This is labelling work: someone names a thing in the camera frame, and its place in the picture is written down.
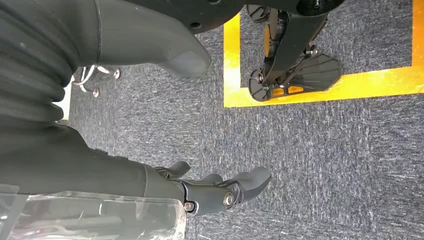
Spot chrome stool base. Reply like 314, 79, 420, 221
73, 65, 121, 99

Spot black robot leg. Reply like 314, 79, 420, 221
124, 0, 345, 88

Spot clear plastic cover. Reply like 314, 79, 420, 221
0, 183, 187, 240

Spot white desk leg panel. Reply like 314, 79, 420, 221
52, 76, 75, 121

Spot yellow floor tape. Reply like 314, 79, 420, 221
223, 0, 424, 109

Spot black robot foot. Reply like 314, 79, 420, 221
248, 52, 344, 103
246, 4, 276, 24

